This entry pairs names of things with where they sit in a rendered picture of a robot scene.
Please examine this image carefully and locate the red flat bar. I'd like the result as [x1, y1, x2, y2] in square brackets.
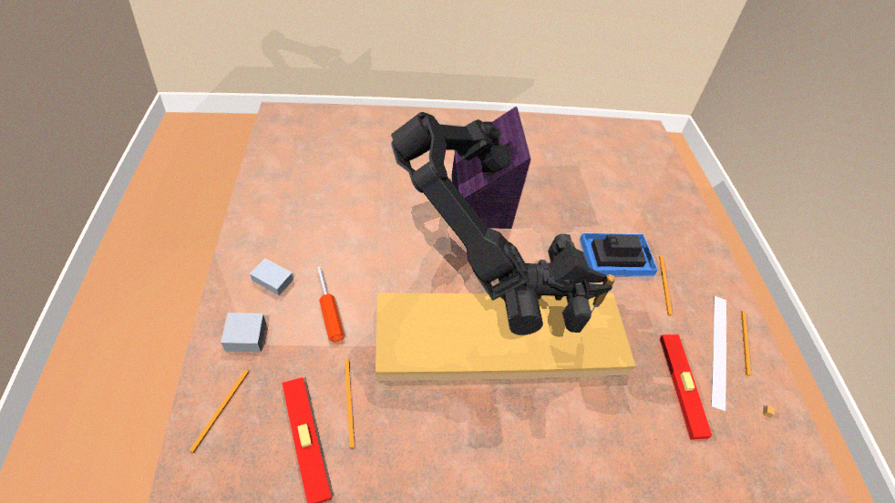
[283, 378, 332, 503]
[659, 334, 712, 439]

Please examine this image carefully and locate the orange thin rod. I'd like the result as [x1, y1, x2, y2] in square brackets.
[741, 311, 751, 376]
[345, 360, 354, 448]
[190, 369, 250, 453]
[659, 256, 672, 316]

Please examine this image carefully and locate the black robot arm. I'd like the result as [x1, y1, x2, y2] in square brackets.
[391, 112, 589, 335]

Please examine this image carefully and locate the orange-handled awl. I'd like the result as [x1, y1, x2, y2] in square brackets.
[318, 266, 345, 343]

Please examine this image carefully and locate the white flat strip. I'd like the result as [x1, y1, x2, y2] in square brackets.
[712, 296, 726, 411]

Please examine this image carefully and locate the blue shallow tray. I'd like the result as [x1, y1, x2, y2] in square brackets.
[580, 233, 658, 277]

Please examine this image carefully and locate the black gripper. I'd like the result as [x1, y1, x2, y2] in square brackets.
[534, 234, 612, 333]

